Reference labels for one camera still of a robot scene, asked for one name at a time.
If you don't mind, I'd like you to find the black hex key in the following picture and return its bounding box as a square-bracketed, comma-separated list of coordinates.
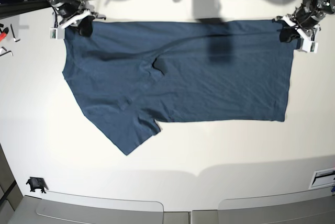
[10, 24, 20, 42]

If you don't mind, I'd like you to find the blue T-shirt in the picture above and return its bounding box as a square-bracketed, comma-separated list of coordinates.
[63, 20, 298, 155]

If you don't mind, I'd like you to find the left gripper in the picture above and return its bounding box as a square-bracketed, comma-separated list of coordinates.
[280, 4, 326, 43]

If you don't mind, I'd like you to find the black table clamp bracket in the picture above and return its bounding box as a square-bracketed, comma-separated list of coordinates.
[26, 177, 49, 194]

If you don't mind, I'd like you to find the silver hex key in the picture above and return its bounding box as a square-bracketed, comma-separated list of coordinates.
[0, 47, 13, 57]

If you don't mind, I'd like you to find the red handled tool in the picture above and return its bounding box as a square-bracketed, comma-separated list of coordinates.
[0, 27, 9, 41]

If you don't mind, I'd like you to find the grey chair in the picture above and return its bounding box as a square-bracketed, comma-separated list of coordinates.
[191, 188, 335, 224]
[14, 195, 191, 224]

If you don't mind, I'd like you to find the grey right chair back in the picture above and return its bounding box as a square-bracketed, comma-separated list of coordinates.
[191, 188, 335, 224]

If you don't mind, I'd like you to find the grey left chair back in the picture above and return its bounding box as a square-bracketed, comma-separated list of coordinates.
[14, 195, 191, 224]

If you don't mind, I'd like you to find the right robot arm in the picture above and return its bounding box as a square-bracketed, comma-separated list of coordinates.
[46, 0, 96, 37]

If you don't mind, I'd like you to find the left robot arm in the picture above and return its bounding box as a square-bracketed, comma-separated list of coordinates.
[277, 0, 334, 42]

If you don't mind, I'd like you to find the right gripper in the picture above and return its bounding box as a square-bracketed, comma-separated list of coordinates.
[53, 0, 94, 37]

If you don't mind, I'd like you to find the white label plate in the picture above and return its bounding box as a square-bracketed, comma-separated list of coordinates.
[309, 168, 334, 189]

